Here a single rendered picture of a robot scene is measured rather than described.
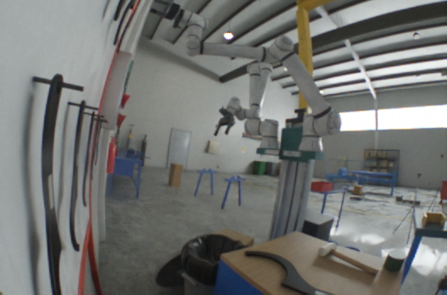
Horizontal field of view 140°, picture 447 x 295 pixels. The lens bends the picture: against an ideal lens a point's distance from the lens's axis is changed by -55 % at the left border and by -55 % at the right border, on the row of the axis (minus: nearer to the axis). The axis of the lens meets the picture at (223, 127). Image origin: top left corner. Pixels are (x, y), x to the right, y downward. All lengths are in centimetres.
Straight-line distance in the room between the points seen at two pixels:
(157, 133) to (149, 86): 248
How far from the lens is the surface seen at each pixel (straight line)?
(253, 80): 185
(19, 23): 23
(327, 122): 123
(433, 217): 147
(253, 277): 75
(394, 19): 670
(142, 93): 979
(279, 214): 183
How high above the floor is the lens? 140
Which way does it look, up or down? 7 degrees up
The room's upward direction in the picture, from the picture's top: 8 degrees clockwise
